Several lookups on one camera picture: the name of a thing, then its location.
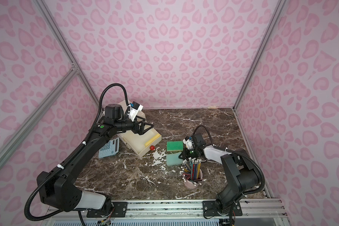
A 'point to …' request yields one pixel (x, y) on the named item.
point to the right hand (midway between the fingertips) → (180, 156)
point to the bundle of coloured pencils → (189, 171)
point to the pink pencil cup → (190, 184)
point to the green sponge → (174, 145)
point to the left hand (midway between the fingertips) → (149, 122)
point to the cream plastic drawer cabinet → (140, 144)
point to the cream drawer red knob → (152, 148)
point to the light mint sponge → (173, 159)
